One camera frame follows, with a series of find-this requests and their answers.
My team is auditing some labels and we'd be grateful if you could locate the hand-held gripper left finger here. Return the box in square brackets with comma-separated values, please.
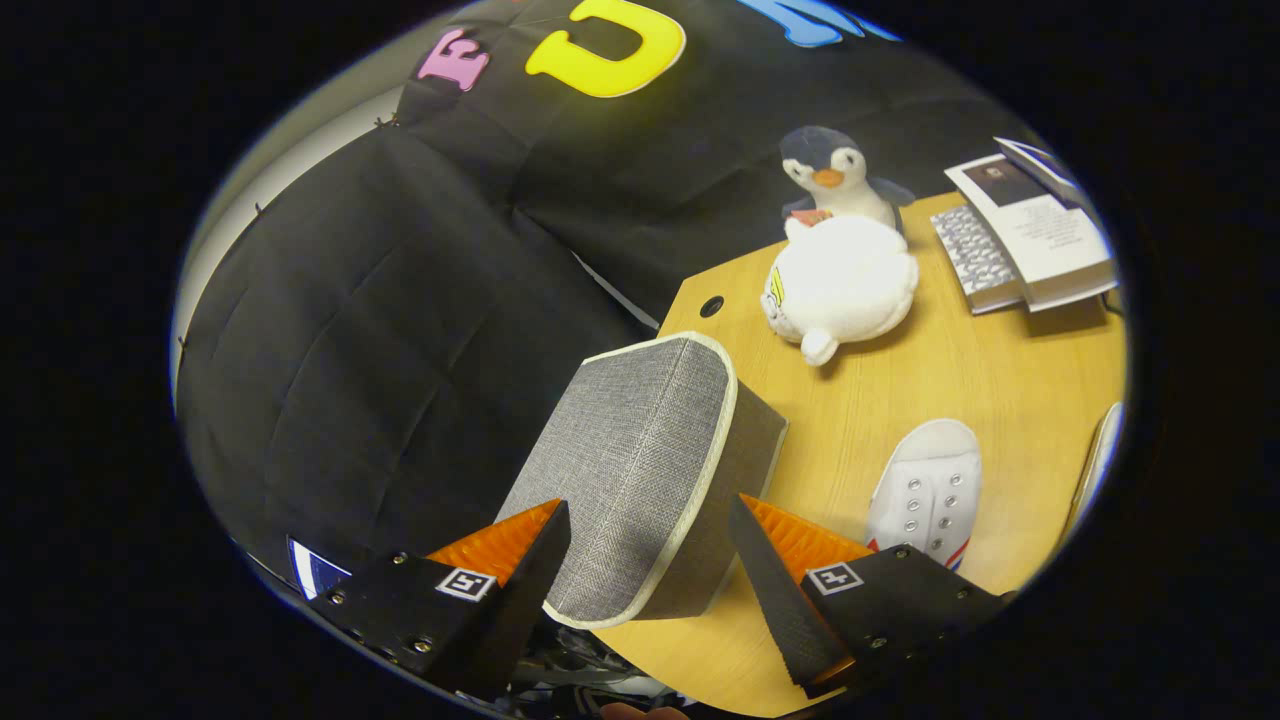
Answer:
[308, 498, 573, 701]

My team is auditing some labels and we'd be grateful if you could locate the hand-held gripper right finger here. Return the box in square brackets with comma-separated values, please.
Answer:
[728, 493, 1013, 699]

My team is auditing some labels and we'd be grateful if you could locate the grey fabric storage box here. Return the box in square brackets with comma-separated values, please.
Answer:
[497, 332, 791, 631]

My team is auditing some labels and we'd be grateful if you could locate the blue lit monitor screen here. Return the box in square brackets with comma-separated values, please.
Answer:
[288, 537, 351, 601]

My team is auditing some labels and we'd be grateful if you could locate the white round plush toy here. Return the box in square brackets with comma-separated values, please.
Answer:
[760, 213, 921, 368]

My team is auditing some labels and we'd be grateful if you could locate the grey patterned book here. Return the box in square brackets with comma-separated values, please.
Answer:
[930, 203, 1026, 316]

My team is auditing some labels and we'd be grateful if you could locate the penguin plush toy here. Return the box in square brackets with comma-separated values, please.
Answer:
[778, 125, 916, 241]

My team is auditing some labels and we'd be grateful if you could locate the white book with portrait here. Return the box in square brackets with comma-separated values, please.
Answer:
[945, 153, 1119, 313]

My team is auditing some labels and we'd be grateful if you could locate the blue cover book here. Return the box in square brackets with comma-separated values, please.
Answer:
[993, 136, 1086, 206]

